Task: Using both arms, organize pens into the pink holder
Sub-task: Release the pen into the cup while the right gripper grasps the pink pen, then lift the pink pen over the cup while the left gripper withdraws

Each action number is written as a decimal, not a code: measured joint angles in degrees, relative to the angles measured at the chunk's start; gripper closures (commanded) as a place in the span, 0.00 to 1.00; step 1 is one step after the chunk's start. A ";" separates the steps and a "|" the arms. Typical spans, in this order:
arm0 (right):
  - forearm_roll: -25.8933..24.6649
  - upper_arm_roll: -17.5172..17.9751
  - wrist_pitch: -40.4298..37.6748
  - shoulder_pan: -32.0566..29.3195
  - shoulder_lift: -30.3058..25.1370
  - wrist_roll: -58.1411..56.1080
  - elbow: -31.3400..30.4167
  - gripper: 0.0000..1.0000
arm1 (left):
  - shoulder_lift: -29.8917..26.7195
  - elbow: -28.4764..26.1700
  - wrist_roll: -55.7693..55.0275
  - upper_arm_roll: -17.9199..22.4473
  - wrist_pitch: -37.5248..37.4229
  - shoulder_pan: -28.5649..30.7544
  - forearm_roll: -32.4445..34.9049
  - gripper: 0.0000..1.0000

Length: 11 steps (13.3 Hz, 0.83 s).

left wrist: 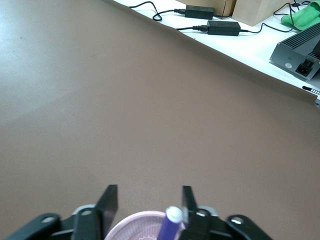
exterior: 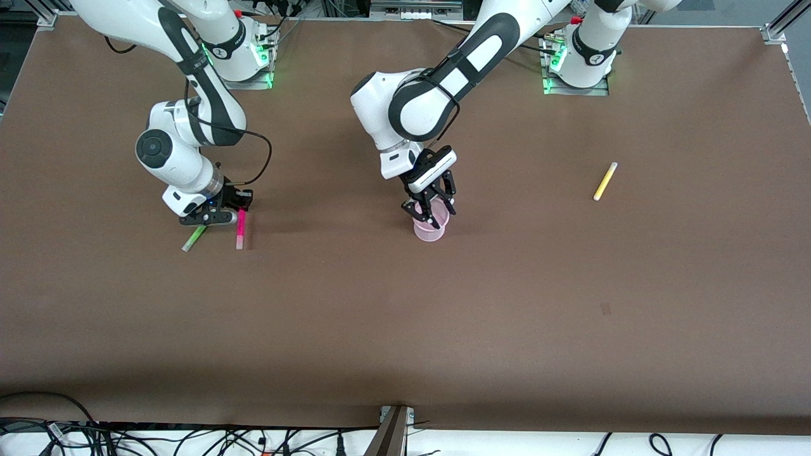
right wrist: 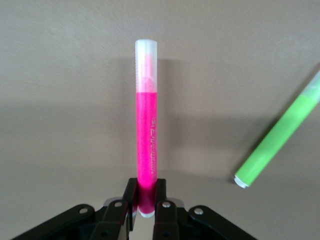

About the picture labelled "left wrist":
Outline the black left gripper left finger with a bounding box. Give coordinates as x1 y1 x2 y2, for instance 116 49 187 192
0 184 119 240

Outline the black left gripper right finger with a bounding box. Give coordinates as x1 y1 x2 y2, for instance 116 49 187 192
177 185 274 240

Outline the purple highlighter pen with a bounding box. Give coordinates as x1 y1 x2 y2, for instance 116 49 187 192
158 205 185 240

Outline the pink plastic pen holder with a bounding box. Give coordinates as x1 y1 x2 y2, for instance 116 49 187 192
104 210 187 240

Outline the brown table mat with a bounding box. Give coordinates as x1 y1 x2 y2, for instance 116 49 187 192
0 0 319 240

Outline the grey metal electronics box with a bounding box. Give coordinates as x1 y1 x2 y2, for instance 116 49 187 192
269 22 320 81

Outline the black power adapter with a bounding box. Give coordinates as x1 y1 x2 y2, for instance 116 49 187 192
206 20 242 37
184 4 216 21

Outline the green cloth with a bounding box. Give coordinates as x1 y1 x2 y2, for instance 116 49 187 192
280 0 320 32

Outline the black adapter mains cable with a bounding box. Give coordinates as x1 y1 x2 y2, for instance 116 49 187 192
176 24 209 33
127 0 187 22

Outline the thin black adapter output cable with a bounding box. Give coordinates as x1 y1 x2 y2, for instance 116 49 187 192
239 1 302 35

